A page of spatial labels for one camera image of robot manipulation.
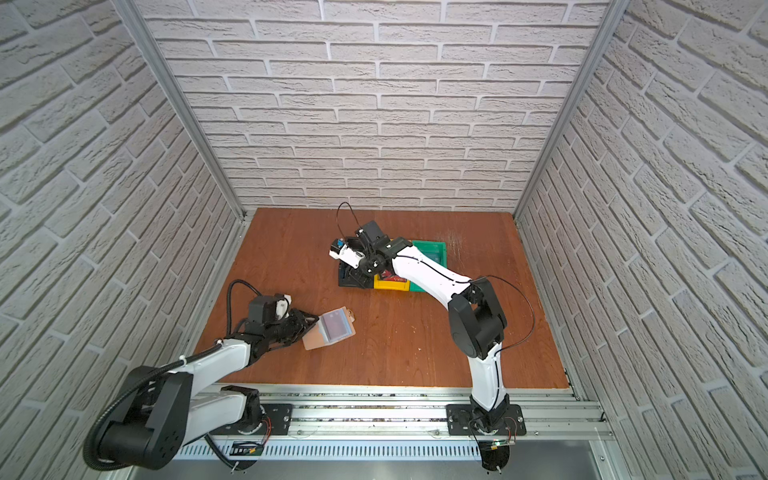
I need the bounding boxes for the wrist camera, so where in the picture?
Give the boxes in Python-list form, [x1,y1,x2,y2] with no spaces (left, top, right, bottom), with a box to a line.
[329,239,365,269]
[275,295,292,320]

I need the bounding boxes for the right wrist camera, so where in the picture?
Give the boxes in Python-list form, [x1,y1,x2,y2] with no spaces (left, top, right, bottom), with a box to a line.
[329,239,365,269]

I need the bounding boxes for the yellow storage bin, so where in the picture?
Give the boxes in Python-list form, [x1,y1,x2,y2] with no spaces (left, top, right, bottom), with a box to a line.
[373,270,411,292]

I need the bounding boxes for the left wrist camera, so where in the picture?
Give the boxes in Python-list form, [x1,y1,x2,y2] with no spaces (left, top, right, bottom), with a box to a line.
[275,295,292,320]

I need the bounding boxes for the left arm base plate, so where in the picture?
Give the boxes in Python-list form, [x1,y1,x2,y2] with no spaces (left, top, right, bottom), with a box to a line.
[211,403,293,437]

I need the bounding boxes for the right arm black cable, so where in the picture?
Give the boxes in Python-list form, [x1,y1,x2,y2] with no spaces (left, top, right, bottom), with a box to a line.
[479,274,536,355]

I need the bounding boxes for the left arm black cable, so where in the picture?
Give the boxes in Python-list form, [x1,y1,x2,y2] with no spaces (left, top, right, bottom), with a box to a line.
[224,279,265,337]

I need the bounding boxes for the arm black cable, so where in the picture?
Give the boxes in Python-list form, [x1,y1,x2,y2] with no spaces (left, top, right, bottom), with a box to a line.
[479,274,536,355]
[224,279,265,337]

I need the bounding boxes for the aluminium mounting rail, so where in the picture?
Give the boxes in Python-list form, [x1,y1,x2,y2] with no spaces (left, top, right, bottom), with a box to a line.
[254,384,613,440]

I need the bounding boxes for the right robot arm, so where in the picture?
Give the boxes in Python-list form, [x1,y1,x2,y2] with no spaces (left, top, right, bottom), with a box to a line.
[329,221,509,433]

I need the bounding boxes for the green storage bin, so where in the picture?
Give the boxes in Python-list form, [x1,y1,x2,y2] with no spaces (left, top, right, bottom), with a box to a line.
[405,240,447,292]

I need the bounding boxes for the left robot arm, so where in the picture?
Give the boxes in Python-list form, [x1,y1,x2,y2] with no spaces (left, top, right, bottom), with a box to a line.
[82,295,320,471]

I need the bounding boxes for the black storage bin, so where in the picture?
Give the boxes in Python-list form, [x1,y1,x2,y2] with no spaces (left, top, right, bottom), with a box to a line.
[338,263,374,289]

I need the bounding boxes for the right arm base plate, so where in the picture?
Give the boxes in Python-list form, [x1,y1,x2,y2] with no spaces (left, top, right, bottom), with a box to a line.
[446,403,527,437]

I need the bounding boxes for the tan leather card holder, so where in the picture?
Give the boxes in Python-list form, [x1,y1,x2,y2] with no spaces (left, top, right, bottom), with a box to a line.
[302,307,356,351]

